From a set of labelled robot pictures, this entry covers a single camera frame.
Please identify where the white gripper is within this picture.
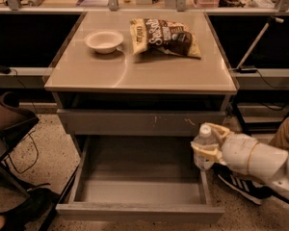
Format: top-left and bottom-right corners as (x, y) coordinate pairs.
(191, 122), (289, 181)

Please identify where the clear plastic water bottle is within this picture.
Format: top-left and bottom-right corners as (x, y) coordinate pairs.
(192, 124), (218, 170)

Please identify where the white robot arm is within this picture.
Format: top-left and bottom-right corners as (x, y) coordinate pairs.
(191, 123), (289, 204)

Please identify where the open grey middle drawer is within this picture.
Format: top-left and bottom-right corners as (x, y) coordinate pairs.
(57, 136), (224, 223)

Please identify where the grey drawer cabinet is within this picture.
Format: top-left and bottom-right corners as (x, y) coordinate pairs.
(43, 10), (238, 224)

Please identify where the closed grey top drawer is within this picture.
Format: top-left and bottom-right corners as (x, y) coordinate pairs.
(57, 109), (225, 137)

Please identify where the black white sneaker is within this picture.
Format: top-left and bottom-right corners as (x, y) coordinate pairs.
(212, 164), (272, 205)

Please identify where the tan trouser leg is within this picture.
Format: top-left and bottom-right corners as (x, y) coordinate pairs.
(269, 117), (289, 152)

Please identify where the white stick with base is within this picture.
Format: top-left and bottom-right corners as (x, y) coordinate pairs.
(234, 15), (284, 73)

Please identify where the sea salt chip bag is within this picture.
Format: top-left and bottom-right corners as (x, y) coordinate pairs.
(130, 18), (201, 59)

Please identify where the white bowl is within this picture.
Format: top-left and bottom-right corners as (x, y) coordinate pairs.
(84, 30), (123, 54)

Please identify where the black shoe bottom left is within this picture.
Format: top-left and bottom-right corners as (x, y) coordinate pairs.
(0, 188), (57, 231)

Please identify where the brown chair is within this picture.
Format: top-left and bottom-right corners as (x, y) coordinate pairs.
(0, 91), (39, 194)

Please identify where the black power adapter left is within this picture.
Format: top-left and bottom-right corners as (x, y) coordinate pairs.
(0, 65), (11, 74)

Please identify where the black cable on floor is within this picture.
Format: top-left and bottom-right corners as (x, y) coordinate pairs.
(3, 69), (39, 175)

